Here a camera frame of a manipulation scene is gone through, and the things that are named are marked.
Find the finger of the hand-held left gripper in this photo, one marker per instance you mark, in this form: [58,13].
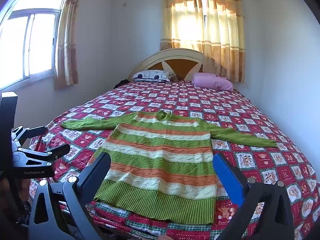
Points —
[30,131]
[50,153]

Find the green orange striped sweater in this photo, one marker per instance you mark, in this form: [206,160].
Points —
[160,160]

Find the cream and brown headboard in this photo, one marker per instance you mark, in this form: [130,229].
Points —
[155,60]

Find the sliding glass window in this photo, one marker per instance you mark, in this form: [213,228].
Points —
[30,42]

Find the beige side window curtain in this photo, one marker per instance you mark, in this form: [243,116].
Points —
[67,42]

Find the white patterned pillow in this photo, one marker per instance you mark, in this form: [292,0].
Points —
[150,75]

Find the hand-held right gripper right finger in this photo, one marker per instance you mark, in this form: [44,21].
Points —
[227,177]

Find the dark cloth beside bed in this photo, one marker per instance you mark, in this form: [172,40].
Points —
[122,83]

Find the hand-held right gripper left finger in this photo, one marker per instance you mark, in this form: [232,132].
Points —
[98,172]

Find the pink pillow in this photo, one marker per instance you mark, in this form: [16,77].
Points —
[212,81]

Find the yellow beige curtain panel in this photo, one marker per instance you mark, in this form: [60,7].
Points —
[182,17]
[225,35]

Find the red checkered printed bedspread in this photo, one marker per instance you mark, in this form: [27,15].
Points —
[262,135]

